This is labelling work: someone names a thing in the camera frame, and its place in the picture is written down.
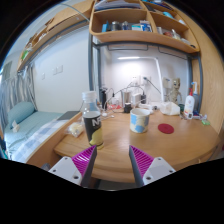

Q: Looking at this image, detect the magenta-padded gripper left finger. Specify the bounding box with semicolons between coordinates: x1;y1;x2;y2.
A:
48;145;99;188

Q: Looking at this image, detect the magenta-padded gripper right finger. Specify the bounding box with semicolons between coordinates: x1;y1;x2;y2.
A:
128;144;177;188

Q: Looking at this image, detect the clear black-labelled drink bottle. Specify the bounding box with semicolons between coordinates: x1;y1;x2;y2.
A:
81;90;105;150

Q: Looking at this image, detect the clear bag of yellow snacks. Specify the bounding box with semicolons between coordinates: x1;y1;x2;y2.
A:
65;121;85;138

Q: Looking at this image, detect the flat round red coaster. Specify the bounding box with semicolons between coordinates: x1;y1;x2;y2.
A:
157;123;175;135

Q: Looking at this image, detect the bed with checked blanket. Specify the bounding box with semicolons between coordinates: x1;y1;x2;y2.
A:
3;110;69;163

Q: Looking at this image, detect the white blue-patterned mug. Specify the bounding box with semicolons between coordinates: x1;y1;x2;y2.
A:
129;107;151;134

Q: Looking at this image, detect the dark grey laptop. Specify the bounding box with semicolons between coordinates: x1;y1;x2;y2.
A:
57;110;81;121

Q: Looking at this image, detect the white tissue pack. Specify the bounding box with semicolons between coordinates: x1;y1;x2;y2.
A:
159;101;181;117

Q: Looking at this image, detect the small white plush toy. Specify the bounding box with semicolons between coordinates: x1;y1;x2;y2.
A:
11;120;20;133

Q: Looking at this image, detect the small black cube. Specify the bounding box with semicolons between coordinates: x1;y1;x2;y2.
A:
123;102;133;114

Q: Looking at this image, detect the white red-pump lotion bottle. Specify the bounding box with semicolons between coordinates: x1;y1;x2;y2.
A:
183;87;196;120

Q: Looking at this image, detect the white charger block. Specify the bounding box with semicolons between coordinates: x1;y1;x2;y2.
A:
131;92;143;108

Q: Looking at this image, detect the teal pillow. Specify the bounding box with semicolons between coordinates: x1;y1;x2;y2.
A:
7;101;37;129

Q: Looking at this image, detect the steel tumbler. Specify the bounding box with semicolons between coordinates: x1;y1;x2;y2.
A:
120;89;132;107

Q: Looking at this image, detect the black bottle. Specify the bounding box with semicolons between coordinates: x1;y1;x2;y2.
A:
99;87;108;106

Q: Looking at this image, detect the tree-creature figurine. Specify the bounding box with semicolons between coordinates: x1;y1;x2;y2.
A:
166;77;183;104

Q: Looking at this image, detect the grey spray bottle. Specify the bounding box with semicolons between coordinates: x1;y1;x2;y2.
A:
191;81;201;113

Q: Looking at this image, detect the grey striped curtain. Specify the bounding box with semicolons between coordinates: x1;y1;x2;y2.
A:
0;63;38;129

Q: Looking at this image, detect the wooden shelf unit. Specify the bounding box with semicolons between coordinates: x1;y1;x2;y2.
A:
89;0;201;54

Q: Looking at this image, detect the white earphone cable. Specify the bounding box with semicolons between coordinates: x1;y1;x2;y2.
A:
100;111;116;120

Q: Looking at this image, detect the white wall-mounted box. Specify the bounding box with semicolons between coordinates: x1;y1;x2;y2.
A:
162;77;172;89

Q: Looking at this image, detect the long wooden wall shelf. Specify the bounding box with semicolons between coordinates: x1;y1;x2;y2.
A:
16;0;94;72

